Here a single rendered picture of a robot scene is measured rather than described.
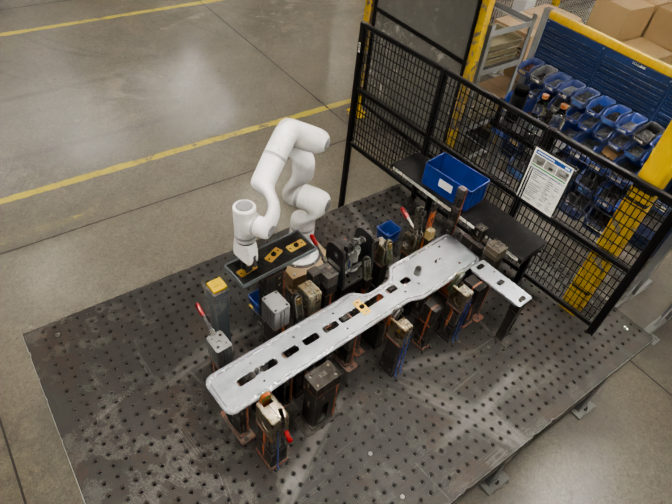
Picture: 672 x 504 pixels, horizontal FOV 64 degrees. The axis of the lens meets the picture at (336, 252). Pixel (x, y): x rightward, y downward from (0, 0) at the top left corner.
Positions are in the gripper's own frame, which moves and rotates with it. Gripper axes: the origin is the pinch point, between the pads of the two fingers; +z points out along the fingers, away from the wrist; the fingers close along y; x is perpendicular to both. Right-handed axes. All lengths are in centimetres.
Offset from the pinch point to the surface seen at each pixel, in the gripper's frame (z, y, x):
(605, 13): 26, -49, 483
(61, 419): 48, -19, -80
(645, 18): 26, -18, 507
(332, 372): 16, 52, -2
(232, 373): 18.4, 25.2, -28.4
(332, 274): 10.8, 19.8, 30.0
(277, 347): 18.4, 27.9, -8.4
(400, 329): 15, 57, 32
